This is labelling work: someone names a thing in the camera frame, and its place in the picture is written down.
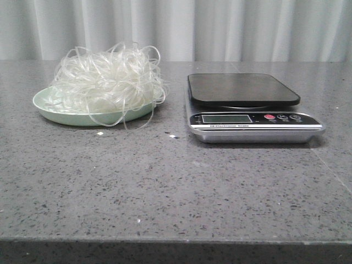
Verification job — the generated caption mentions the translucent white vermicelli bundle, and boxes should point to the translucent white vermicelli bundle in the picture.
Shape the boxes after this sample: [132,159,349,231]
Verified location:
[49,41,171,130]

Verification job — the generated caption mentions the light green round plate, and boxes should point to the light green round plate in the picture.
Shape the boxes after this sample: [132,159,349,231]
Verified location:
[32,87,166,127]

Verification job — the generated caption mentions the white pleated curtain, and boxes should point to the white pleated curtain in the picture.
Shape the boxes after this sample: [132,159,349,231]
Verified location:
[1,1,351,62]

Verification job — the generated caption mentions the silver black kitchen scale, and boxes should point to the silver black kitchen scale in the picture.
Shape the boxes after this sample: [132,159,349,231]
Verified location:
[185,73,326,144]

